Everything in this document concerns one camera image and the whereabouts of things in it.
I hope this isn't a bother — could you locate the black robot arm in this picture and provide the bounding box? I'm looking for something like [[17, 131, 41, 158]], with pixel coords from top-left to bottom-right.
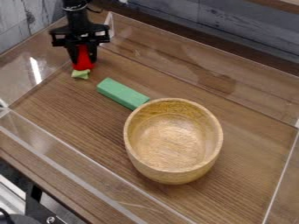
[[50, 0, 110, 65]]

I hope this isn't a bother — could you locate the clear acrylic tray enclosure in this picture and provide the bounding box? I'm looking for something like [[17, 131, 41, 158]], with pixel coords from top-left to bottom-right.
[[0, 13, 299, 224]]

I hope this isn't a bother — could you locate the black metal bracket with bolt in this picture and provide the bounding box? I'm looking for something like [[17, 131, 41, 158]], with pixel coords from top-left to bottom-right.
[[25, 185, 67, 224]]

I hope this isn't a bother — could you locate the green rectangular block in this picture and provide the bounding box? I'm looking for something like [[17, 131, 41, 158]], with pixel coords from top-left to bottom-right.
[[98, 78, 150, 110]]

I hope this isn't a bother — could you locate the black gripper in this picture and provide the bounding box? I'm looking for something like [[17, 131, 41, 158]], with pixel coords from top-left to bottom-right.
[[50, 24, 110, 64]]

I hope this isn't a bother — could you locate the red plush strawberry toy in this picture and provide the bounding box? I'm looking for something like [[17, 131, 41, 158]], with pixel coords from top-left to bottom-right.
[[71, 45, 94, 80]]

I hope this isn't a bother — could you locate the black cable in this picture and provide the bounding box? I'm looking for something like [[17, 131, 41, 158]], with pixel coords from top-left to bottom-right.
[[0, 208, 15, 224]]

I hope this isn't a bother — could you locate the wooden bowl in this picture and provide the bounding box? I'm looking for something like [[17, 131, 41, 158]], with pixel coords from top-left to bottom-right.
[[123, 98, 224, 185]]

